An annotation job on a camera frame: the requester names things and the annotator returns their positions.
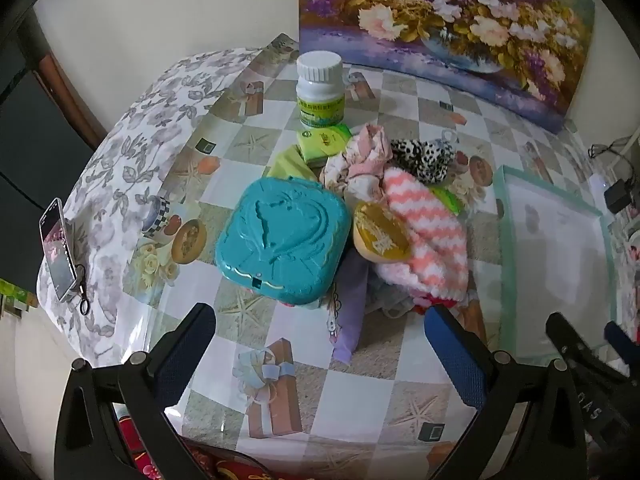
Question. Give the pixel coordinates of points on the purple cloth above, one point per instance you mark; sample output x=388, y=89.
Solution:
x=352, y=310

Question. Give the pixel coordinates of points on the white chair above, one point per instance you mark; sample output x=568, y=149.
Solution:
x=631, y=146

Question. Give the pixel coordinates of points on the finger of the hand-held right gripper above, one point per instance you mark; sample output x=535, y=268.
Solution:
x=570, y=340
x=622, y=340

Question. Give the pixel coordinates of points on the black power adapter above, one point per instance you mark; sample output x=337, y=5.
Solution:
x=617, y=195

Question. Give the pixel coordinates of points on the pink white striped knit sock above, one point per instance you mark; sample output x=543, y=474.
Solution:
x=430, y=230

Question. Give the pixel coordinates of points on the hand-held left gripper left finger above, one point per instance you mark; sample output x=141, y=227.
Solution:
x=185, y=355

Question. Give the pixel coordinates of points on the light green cloth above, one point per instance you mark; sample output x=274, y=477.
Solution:
x=290, y=162

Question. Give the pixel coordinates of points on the floral painting canvas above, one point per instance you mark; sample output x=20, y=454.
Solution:
x=450, y=10

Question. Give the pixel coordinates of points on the checkered plastic table cover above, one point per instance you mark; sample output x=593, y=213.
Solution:
x=300, y=350

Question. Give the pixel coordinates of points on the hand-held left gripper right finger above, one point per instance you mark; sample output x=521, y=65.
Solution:
x=452, y=355

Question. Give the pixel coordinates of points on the clear tray teal rim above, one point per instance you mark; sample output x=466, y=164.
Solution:
x=550, y=270

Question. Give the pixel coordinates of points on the leopard print cloth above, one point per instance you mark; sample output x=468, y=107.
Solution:
x=422, y=160

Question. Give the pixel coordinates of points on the red patterned cushion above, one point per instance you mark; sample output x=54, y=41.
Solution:
x=200, y=465

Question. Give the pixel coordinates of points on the pink floral crumpled cloth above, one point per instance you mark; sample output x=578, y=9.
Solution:
x=357, y=160

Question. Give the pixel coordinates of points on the white bottle green label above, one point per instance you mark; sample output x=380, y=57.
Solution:
x=320, y=95

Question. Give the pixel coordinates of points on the teal plastic case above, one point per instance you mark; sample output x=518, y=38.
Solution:
x=280, y=240

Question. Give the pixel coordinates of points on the grey floral tablecloth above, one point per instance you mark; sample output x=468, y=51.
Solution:
x=125, y=135

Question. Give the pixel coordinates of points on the green tissue pack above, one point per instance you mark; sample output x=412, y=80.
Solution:
x=322, y=142

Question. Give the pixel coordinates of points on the smartphone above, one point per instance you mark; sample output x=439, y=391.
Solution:
x=57, y=255

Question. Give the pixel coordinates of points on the bright green fabric piece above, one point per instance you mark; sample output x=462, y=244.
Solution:
x=450, y=202

